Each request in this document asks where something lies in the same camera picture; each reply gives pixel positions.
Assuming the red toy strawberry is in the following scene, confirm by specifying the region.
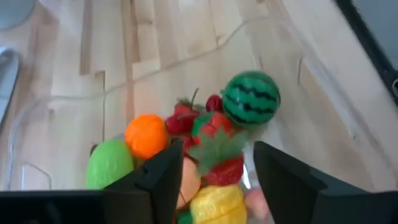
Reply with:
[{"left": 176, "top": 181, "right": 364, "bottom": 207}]
[
  {"left": 174, "top": 87, "right": 203, "bottom": 119},
  {"left": 183, "top": 133, "right": 195, "bottom": 157},
  {"left": 187, "top": 128, "right": 250, "bottom": 188}
]

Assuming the small pink toy fruit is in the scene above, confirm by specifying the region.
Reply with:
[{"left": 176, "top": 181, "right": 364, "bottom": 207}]
[{"left": 243, "top": 187, "right": 270, "bottom": 220}]

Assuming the clear plastic tupperware container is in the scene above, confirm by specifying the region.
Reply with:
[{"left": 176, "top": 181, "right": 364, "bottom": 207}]
[{"left": 0, "top": 15, "right": 384, "bottom": 224}]

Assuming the red toy cherry with stem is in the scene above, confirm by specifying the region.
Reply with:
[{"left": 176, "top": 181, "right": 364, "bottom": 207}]
[{"left": 164, "top": 113, "right": 191, "bottom": 136}]

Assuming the black aluminium table frame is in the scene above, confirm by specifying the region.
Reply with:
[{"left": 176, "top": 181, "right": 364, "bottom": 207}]
[{"left": 333, "top": 0, "right": 398, "bottom": 107}]

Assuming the red toy tomato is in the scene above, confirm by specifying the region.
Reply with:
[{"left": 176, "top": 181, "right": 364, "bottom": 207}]
[{"left": 190, "top": 111, "right": 236, "bottom": 146}]

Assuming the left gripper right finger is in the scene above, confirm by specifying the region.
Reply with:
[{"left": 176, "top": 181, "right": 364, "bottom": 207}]
[{"left": 252, "top": 141, "right": 398, "bottom": 224}]

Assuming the toy peach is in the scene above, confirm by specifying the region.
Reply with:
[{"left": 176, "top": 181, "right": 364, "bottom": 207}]
[{"left": 176, "top": 156, "right": 203, "bottom": 210}]

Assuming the green toy lime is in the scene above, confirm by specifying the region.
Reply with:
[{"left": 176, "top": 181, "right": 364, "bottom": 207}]
[{"left": 85, "top": 138, "right": 136, "bottom": 190}]

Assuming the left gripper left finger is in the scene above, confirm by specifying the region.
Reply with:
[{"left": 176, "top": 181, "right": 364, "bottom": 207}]
[{"left": 0, "top": 141, "right": 185, "bottom": 224}]

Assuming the toy orange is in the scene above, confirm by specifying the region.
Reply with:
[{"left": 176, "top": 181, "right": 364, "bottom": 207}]
[{"left": 124, "top": 113, "right": 170, "bottom": 161}]

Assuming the striped green toy watermelon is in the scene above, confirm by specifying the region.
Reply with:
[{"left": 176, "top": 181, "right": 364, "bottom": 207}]
[{"left": 220, "top": 70, "right": 282, "bottom": 129}]

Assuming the small dark red toy cherry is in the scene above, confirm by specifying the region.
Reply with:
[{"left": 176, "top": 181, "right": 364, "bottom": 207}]
[{"left": 205, "top": 93, "right": 224, "bottom": 113}]

